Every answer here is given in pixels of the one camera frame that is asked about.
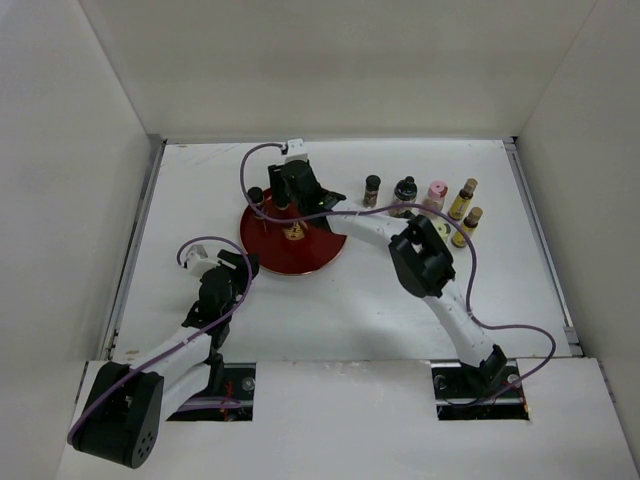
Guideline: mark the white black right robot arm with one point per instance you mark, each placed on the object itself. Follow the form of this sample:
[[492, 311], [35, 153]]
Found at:
[[422, 262]]

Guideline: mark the back yellow sauce bottle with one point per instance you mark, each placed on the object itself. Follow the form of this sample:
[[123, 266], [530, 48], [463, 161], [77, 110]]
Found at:
[[462, 201]]

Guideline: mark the metal table rail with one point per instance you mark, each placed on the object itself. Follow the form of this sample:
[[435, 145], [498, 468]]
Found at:
[[510, 146], [118, 299]]

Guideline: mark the red round tray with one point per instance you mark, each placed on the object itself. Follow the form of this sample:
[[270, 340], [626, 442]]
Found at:
[[292, 249]]

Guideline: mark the right metal table rail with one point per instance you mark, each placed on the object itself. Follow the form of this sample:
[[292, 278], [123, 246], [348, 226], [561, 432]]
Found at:
[[510, 146]]

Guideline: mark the pink-cap spice jar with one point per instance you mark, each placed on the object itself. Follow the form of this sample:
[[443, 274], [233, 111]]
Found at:
[[435, 198]]

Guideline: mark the yellow-cap spice jar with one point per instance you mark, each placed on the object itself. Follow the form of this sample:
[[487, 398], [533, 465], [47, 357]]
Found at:
[[443, 229]]

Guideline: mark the yellow sauce bottle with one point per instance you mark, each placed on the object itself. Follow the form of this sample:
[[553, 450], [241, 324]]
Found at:
[[468, 227], [462, 201]]

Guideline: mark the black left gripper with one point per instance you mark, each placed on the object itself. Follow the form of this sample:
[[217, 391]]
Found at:
[[240, 271]]

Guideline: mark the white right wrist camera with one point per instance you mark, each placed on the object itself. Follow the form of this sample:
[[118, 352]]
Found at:
[[294, 150]]

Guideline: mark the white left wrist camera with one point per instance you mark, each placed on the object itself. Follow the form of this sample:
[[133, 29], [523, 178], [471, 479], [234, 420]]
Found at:
[[197, 262]]

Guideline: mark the front yellow sauce bottle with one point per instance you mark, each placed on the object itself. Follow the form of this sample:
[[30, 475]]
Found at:
[[468, 227]]

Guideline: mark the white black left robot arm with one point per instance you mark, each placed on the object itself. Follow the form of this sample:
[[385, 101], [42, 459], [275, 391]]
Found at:
[[128, 402]]

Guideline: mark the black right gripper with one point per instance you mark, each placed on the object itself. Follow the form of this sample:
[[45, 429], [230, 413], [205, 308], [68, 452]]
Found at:
[[277, 184]]

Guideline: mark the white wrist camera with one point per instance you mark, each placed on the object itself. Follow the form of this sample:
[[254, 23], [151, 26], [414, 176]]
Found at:
[[294, 150], [197, 262]]

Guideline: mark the small black-cap spice bottle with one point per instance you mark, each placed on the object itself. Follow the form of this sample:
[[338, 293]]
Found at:
[[371, 191], [257, 202], [281, 203]]

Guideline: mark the back black-knob spice jar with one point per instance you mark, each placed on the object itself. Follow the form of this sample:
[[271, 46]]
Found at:
[[405, 192]]

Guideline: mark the left metal table rail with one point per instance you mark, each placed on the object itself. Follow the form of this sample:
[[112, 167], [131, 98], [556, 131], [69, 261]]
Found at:
[[118, 299]]

